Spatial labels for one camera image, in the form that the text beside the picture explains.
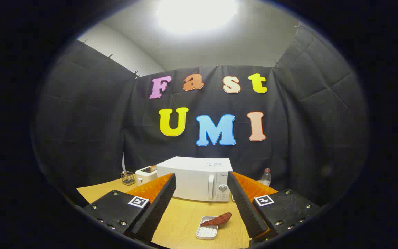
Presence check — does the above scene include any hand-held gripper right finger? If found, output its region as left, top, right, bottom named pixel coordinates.
left=227, top=171, right=322, bottom=241

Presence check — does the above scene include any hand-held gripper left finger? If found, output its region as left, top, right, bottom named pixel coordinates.
left=82, top=173, right=177, bottom=244

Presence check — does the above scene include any red-brown meat piece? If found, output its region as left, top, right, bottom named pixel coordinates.
left=201, top=212, right=233, bottom=227

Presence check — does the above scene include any white toaster oven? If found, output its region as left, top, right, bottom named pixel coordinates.
left=156, top=156, right=234, bottom=203

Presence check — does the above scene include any cream bread toaster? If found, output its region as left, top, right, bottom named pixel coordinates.
left=135, top=165, right=158, bottom=185

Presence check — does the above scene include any clear plastic water bottle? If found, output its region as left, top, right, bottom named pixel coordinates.
left=260, top=168, right=272, bottom=187

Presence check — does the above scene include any small white ribbed tray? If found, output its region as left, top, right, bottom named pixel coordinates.
left=195, top=216, right=219, bottom=240

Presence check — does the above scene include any wire mesh utensil holder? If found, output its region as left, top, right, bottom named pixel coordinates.
left=121, top=171, right=136, bottom=186

